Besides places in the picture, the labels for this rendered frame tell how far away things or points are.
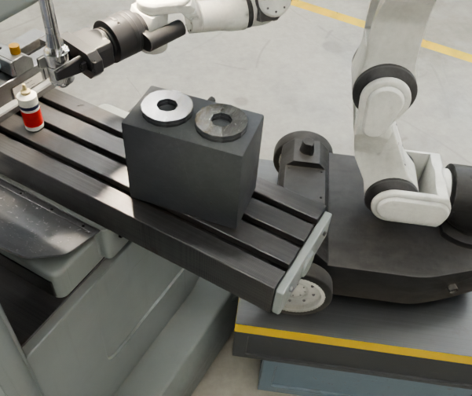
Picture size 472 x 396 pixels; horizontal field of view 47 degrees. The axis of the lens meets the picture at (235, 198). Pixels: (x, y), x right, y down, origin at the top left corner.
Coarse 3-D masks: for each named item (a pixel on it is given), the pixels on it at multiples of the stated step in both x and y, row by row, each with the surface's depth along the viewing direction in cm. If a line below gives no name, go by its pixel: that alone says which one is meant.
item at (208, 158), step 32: (160, 96) 96; (192, 96) 98; (128, 128) 92; (160, 128) 92; (192, 128) 92; (224, 128) 91; (256, 128) 93; (128, 160) 98; (160, 160) 95; (192, 160) 93; (224, 160) 90; (256, 160) 101; (160, 192) 102; (192, 192) 98; (224, 192) 96; (224, 224) 102
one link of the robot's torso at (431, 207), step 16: (416, 160) 155; (432, 160) 151; (416, 176) 159; (432, 176) 148; (448, 176) 146; (384, 192) 143; (400, 192) 141; (416, 192) 142; (432, 192) 146; (448, 192) 145; (384, 208) 145; (400, 208) 144; (416, 208) 143; (432, 208) 142; (448, 208) 143; (416, 224) 149; (432, 224) 147
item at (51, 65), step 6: (48, 60) 100; (54, 60) 100; (60, 60) 100; (66, 60) 101; (48, 66) 101; (54, 66) 100; (48, 72) 103; (54, 78) 102; (66, 78) 103; (72, 78) 104; (54, 84) 104; (60, 84) 103; (66, 84) 104
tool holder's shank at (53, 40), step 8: (40, 0) 92; (48, 0) 92; (40, 8) 94; (48, 8) 93; (48, 16) 94; (56, 16) 96; (48, 24) 95; (56, 24) 96; (48, 32) 97; (56, 32) 97; (48, 40) 98; (56, 40) 98; (56, 48) 99
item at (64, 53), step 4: (64, 44) 102; (44, 48) 100; (48, 48) 100; (64, 48) 101; (68, 48) 101; (44, 52) 100; (48, 52) 100; (52, 52) 100; (60, 52) 100; (64, 52) 100; (68, 52) 101; (44, 56) 100; (48, 56) 99; (52, 56) 99; (56, 56) 99; (60, 56) 99; (64, 56) 100
